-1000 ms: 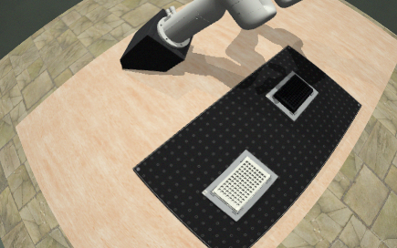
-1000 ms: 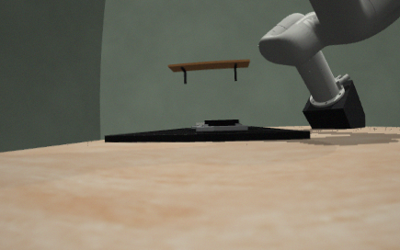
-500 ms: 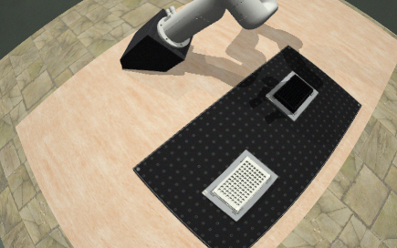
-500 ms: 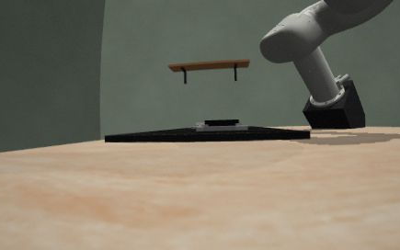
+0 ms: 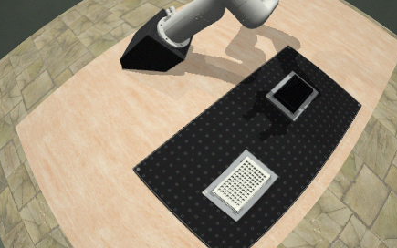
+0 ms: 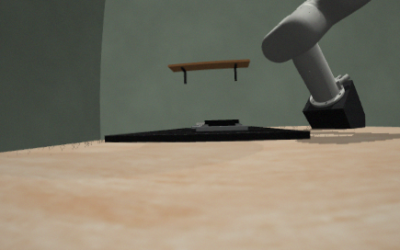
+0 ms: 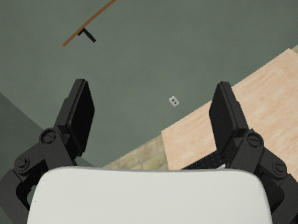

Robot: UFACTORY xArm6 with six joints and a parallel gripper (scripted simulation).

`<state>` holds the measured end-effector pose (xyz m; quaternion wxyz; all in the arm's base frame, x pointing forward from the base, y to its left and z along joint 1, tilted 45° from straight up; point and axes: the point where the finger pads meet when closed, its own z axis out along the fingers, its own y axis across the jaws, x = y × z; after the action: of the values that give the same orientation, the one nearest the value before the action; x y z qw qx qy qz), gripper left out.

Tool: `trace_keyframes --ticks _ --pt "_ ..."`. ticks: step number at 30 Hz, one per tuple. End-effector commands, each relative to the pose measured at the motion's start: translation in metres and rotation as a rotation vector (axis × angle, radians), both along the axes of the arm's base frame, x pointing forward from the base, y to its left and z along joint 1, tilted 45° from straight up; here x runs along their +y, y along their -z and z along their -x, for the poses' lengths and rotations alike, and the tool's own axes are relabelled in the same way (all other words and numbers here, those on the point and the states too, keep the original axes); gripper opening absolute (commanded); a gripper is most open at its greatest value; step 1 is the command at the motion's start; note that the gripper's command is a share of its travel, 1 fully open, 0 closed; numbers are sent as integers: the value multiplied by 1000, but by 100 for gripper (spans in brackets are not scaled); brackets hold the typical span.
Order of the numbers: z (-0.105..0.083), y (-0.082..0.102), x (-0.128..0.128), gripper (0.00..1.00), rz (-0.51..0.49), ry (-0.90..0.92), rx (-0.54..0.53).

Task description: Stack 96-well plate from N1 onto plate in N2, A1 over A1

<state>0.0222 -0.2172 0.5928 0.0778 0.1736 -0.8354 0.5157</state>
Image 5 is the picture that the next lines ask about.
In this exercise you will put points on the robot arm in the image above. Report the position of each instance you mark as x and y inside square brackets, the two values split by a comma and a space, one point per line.
[174, 30]

